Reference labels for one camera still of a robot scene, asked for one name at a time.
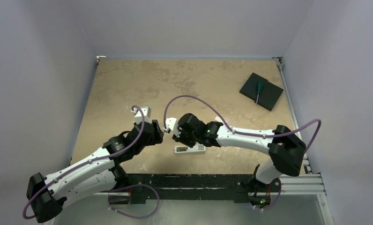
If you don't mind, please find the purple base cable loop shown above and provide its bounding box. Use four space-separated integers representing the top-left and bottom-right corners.
107 181 161 219

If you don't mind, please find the green handled screwdriver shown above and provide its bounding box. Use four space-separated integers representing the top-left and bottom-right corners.
255 80 264 105

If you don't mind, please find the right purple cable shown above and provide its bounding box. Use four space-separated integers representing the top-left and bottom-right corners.
163 95 322 154

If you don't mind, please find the white remote control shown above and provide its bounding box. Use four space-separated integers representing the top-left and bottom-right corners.
174 144 206 154

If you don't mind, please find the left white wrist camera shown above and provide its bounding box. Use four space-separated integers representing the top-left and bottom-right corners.
131 105 152 124

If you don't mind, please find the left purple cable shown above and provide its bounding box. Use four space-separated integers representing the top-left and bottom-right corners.
22 105 146 220

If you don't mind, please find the white battery cover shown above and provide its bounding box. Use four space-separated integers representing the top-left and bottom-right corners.
215 116 223 122

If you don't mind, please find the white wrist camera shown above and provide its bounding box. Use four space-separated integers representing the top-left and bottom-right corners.
131 105 152 124
164 117 179 135

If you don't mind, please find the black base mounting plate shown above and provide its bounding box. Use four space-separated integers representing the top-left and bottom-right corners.
125 173 280 204

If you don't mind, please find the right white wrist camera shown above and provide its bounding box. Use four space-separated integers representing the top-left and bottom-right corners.
164 117 179 135

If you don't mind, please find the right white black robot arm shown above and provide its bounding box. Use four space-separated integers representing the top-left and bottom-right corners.
164 113 306 191

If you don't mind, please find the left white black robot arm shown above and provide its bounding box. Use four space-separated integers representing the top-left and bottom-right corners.
22 120 164 223

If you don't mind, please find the gold AAA battery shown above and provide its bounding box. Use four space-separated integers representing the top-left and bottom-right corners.
177 147 188 152

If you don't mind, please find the black foam block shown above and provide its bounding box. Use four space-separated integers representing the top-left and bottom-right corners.
239 73 283 111

